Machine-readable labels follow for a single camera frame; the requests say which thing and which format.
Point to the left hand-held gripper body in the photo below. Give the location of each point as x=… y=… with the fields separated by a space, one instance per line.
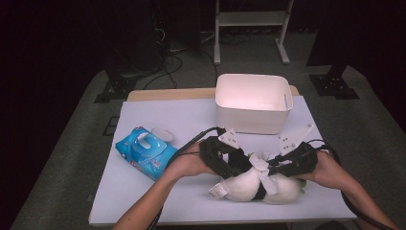
x=214 y=156

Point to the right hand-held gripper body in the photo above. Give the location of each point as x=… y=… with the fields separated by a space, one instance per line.
x=301 y=161

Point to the white wet wipe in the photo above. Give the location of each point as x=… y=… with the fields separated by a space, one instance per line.
x=263 y=169

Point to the panda plush toy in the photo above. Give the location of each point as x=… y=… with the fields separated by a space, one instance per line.
x=242 y=188

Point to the white plastic storage bin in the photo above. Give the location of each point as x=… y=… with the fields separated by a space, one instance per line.
x=252 y=118

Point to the blue wet wipes packet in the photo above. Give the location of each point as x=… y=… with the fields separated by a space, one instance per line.
x=140 y=156

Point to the person's left hand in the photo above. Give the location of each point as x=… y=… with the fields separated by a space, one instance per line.
x=186 y=166

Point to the person's right hand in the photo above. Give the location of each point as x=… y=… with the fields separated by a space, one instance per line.
x=328 y=172

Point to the black stand base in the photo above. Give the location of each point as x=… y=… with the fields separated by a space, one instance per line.
x=333 y=84
x=116 y=87

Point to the dark floor plate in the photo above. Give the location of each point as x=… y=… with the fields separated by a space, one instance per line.
x=110 y=126

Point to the white metal stand frame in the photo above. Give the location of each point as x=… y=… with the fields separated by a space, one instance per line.
x=252 y=18

